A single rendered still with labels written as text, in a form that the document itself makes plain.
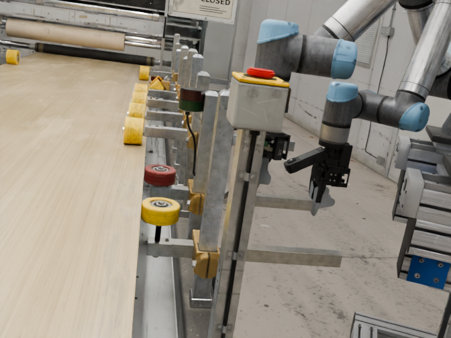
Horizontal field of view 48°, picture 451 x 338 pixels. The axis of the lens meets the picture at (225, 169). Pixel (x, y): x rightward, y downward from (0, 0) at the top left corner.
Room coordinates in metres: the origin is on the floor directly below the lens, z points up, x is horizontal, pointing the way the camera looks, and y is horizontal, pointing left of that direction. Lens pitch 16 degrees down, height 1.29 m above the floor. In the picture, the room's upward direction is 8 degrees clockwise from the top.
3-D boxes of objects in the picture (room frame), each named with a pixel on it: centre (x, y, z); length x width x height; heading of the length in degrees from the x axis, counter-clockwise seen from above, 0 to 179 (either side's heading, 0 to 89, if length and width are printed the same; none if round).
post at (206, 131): (1.22, 0.06, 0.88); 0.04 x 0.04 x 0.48; 10
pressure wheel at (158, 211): (1.00, 0.12, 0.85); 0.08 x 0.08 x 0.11
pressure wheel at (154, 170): (1.24, 0.16, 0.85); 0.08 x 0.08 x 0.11
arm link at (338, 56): (1.05, -0.17, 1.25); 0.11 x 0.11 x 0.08; 0
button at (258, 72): (0.72, -0.03, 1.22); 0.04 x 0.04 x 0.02
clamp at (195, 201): (1.24, 0.06, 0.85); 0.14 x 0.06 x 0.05; 10
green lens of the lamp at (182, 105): (1.21, 0.10, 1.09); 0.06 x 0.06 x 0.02
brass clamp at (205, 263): (1.00, 0.02, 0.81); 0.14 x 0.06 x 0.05; 10
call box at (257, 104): (0.72, -0.03, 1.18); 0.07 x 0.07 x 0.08; 10
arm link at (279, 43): (1.03, -0.07, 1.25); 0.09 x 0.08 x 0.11; 90
